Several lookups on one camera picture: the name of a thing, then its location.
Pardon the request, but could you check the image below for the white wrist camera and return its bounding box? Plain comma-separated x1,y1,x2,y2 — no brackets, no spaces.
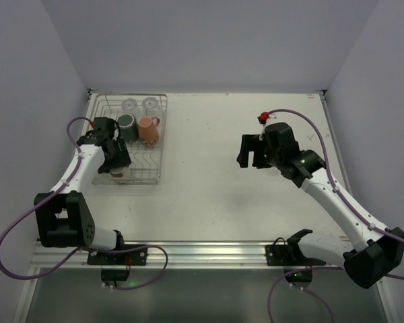
257,112,277,139
91,117,116,137

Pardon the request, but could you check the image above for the dark green ceramic mug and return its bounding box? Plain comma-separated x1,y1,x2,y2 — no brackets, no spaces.
116,114,139,143

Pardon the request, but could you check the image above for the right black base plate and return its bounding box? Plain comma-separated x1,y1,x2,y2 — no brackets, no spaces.
265,238,326,266

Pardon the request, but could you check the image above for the clear glass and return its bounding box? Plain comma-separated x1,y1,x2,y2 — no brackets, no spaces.
142,96,162,117
121,98,140,116

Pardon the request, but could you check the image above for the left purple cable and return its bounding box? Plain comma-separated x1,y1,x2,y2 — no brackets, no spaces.
0,116,169,291

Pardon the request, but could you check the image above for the purple cable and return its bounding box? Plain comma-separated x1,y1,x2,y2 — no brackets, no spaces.
258,108,404,323
0,116,169,291

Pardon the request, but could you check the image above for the metal wire dish rack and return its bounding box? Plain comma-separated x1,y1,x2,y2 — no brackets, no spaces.
86,93,168,185

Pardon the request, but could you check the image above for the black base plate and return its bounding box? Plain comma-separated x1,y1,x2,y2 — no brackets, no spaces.
265,238,326,266
87,244,148,266

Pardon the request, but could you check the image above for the clear glass back right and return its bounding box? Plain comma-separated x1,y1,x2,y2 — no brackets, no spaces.
142,96,162,117

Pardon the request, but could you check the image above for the aluminium mounting rail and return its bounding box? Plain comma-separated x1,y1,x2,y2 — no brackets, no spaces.
30,239,381,270

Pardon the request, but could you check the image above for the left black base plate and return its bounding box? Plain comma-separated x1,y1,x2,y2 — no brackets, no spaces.
87,244,148,266

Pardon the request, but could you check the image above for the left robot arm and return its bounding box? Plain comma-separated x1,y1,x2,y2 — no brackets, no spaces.
34,131,131,250

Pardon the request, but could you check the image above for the metal tin cup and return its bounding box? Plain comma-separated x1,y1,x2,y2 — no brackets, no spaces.
109,167,132,178

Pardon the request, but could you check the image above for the orange ceramic mug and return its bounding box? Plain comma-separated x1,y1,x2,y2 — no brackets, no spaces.
138,116,160,145

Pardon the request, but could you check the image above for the clear glass back left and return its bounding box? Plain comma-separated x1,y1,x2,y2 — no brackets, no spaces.
121,98,140,116

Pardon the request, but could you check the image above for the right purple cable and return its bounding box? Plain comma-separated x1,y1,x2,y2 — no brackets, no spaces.
258,108,404,323

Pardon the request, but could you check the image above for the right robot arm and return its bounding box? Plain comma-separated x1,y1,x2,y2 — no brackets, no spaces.
237,122,404,289

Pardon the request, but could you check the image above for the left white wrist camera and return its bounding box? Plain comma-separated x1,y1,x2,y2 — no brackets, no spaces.
91,117,116,137

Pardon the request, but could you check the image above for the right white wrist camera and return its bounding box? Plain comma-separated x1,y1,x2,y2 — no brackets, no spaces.
257,112,277,139

